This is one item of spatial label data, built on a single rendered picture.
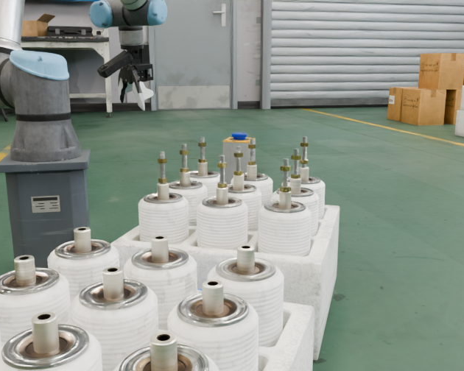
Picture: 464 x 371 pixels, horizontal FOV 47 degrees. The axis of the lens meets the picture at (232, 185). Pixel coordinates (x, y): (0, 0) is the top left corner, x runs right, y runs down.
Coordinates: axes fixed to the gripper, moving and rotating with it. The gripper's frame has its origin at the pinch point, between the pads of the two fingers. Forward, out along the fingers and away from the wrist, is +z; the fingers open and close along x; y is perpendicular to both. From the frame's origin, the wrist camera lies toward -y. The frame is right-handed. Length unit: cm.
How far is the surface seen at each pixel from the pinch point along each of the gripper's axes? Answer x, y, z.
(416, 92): 103, 321, 52
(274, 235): -94, -22, 3
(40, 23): 385, 105, 1
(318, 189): -83, 1, 3
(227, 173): -53, -1, 8
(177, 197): -75, -29, 0
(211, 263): -88, -31, 8
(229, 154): -53, 0, 3
